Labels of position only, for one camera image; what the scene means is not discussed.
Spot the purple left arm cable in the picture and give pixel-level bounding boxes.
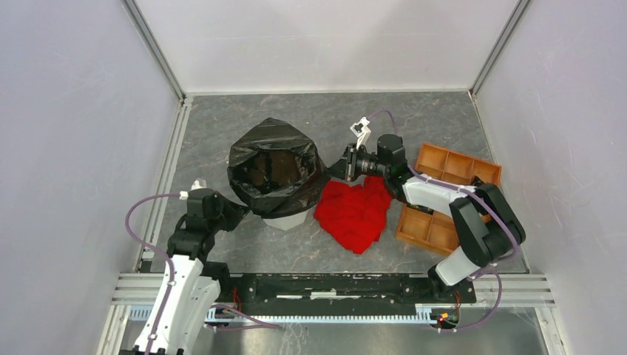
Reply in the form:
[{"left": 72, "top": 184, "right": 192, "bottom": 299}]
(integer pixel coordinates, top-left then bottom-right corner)
[{"left": 124, "top": 192, "right": 183, "bottom": 355}]

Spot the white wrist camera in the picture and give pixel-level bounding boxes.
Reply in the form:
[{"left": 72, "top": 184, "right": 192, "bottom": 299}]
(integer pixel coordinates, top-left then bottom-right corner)
[
  {"left": 179, "top": 178, "right": 207, "bottom": 200},
  {"left": 350, "top": 117, "right": 371, "bottom": 149}
]

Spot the white octagonal trash bin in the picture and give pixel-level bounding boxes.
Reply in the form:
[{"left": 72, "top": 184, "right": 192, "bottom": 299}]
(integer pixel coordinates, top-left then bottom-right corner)
[{"left": 261, "top": 209, "right": 310, "bottom": 231}]

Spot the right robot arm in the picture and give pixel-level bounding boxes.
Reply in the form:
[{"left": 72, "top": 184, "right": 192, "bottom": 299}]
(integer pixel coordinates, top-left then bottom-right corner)
[{"left": 326, "top": 134, "right": 526, "bottom": 302}]

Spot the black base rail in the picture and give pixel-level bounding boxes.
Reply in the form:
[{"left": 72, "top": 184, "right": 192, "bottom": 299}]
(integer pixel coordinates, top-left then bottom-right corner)
[{"left": 200, "top": 262, "right": 477, "bottom": 317}]

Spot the white toothed cable strip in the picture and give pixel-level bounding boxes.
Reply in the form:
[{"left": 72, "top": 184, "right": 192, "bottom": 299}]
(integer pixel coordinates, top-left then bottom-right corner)
[{"left": 128, "top": 304, "right": 461, "bottom": 325}]

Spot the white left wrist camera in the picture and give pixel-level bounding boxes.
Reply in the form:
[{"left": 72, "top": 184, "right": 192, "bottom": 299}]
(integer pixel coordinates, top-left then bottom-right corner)
[{"left": 179, "top": 178, "right": 207, "bottom": 200}]

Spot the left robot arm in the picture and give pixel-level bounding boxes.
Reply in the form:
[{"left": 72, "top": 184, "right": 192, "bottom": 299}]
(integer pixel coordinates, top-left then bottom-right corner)
[{"left": 127, "top": 188, "right": 249, "bottom": 354}]

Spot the red cloth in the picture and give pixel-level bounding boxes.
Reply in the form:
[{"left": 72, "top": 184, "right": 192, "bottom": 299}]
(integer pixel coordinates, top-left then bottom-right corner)
[{"left": 313, "top": 176, "right": 391, "bottom": 254}]

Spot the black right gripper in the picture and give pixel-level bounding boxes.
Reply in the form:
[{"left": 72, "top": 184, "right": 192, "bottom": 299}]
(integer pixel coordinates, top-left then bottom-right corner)
[{"left": 322, "top": 143, "right": 389, "bottom": 183}]

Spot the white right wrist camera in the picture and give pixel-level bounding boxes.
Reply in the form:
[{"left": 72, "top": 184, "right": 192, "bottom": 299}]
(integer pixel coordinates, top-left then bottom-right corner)
[{"left": 350, "top": 117, "right": 371, "bottom": 149}]

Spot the black plastic trash bag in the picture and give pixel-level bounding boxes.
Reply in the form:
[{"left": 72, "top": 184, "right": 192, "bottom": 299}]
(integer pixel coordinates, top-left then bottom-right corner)
[{"left": 227, "top": 118, "right": 331, "bottom": 219}]

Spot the orange compartment tray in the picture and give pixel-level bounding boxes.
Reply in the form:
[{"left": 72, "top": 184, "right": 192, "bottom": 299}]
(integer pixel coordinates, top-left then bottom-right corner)
[{"left": 396, "top": 143, "right": 502, "bottom": 256}]

